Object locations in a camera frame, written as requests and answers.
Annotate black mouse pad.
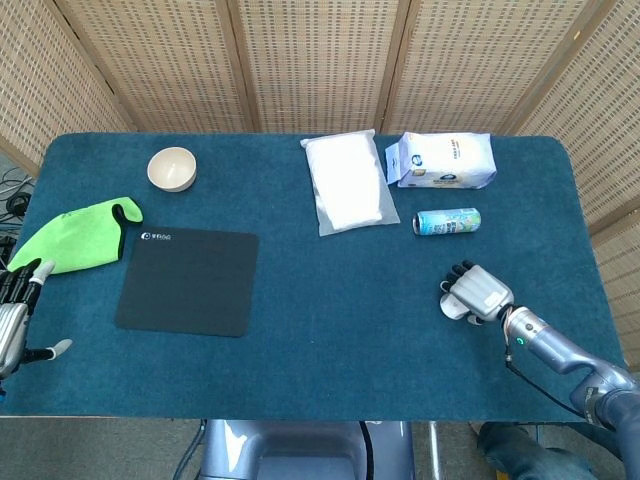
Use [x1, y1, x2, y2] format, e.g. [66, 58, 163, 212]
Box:
[114, 227, 261, 339]

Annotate green cloth with black trim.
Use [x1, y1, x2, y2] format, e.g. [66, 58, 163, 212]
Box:
[6, 196, 145, 277]

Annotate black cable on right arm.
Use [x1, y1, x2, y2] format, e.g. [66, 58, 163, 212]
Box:
[504, 352, 589, 416]

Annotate beige bowl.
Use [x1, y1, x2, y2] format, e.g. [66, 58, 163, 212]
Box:
[146, 145, 198, 194]

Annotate black floor cable tangle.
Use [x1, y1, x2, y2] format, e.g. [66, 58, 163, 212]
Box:
[0, 167, 34, 226]

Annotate blue felt table cover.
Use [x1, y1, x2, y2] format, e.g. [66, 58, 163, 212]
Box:
[0, 132, 629, 421]

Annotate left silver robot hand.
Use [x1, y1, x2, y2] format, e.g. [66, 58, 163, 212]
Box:
[0, 258, 74, 381]

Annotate person's leg in jeans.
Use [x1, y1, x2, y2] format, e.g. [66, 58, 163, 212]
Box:
[475, 422, 596, 480]

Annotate white tissue pack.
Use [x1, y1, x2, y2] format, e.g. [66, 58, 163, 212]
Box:
[383, 131, 497, 190]

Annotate light blue drink can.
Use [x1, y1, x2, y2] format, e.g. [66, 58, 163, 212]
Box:
[412, 207, 482, 237]

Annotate white clear plastic bag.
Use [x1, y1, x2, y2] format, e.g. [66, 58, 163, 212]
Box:
[299, 128, 401, 238]

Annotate black cable on torso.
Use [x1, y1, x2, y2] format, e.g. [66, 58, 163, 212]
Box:
[358, 420, 377, 480]

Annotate woven folding screen panel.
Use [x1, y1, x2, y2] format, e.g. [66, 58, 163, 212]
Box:
[227, 0, 414, 135]
[0, 0, 136, 176]
[514, 0, 640, 371]
[52, 0, 259, 134]
[382, 0, 616, 136]

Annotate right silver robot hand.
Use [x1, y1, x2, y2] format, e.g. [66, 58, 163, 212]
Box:
[439, 259, 515, 326]

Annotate white computer mouse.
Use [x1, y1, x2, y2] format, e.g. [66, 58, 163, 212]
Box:
[439, 294, 469, 320]

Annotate blue-grey robot torso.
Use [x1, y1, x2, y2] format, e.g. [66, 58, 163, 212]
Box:
[199, 418, 416, 480]

